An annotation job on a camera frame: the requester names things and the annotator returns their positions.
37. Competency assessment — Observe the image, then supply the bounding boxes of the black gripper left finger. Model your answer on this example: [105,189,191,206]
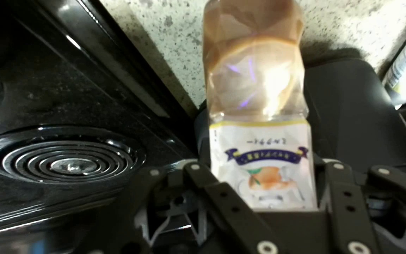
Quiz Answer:
[183,163,220,192]

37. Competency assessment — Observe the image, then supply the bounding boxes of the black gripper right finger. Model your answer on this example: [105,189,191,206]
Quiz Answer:
[320,163,352,212]

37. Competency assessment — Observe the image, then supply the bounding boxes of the milk tea plastic bottle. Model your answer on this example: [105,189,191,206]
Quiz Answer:
[203,0,317,212]

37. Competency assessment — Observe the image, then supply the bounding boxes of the black electric stove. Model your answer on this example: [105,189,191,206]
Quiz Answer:
[0,0,191,254]

